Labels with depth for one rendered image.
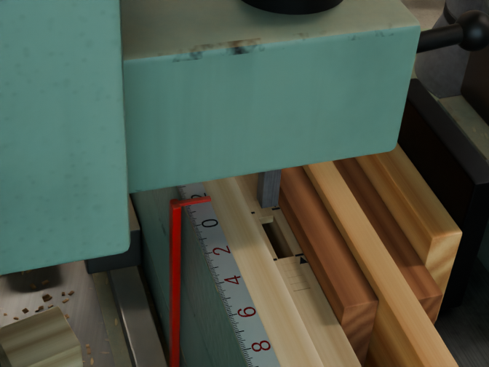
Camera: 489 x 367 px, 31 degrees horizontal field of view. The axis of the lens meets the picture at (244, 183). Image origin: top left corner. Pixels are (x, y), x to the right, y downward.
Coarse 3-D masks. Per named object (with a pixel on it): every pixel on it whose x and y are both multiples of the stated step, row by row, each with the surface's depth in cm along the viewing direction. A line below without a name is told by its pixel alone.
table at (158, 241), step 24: (144, 192) 55; (144, 216) 57; (168, 240) 50; (168, 264) 51; (480, 264) 50; (168, 288) 52; (480, 288) 48; (192, 312) 46; (456, 312) 47; (480, 312) 47; (192, 336) 47; (456, 336) 46; (480, 336) 46; (192, 360) 48; (456, 360) 44; (480, 360) 45
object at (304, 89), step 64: (128, 0) 37; (192, 0) 37; (384, 0) 38; (128, 64) 33; (192, 64) 34; (256, 64) 35; (320, 64) 36; (384, 64) 37; (128, 128) 35; (192, 128) 36; (256, 128) 37; (320, 128) 39; (384, 128) 40
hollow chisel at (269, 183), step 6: (258, 174) 45; (264, 174) 44; (270, 174) 44; (276, 174) 44; (258, 180) 45; (264, 180) 44; (270, 180) 44; (276, 180) 44; (258, 186) 45; (264, 186) 44; (270, 186) 44; (276, 186) 44; (258, 192) 45; (264, 192) 44; (270, 192) 45; (276, 192) 45; (258, 198) 45; (264, 198) 45; (270, 198) 45; (276, 198) 45; (264, 204) 45; (270, 204) 45; (276, 204) 45
